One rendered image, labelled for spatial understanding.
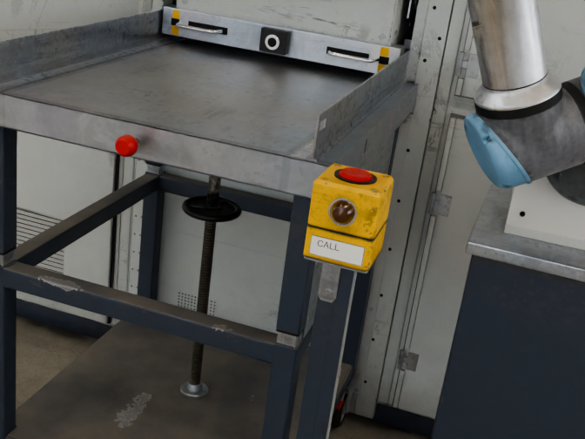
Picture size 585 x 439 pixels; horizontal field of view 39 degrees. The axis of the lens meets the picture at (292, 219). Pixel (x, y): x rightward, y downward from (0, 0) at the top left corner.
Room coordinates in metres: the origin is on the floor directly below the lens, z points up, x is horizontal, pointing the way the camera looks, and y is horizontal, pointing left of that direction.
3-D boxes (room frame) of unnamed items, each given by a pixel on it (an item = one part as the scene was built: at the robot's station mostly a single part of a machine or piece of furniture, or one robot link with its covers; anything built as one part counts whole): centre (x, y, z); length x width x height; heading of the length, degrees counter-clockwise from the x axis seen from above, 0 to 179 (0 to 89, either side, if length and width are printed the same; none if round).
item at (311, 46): (1.82, 0.08, 0.89); 0.54 x 0.05 x 0.06; 75
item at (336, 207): (0.87, -0.05, 0.87); 0.03 x 0.01 x 0.03; 75
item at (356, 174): (0.92, -0.07, 0.90); 0.04 x 0.04 x 0.02
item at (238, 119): (1.53, 0.16, 0.82); 0.68 x 0.62 x 0.06; 165
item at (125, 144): (1.18, 0.26, 0.82); 0.04 x 0.03 x 0.03; 165
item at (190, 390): (1.53, 0.16, 0.18); 0.06 x 0.06 x 0.02
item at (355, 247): (0.92, -0.07, 0.85); 0.08 x 0.08 x 0.10; 75
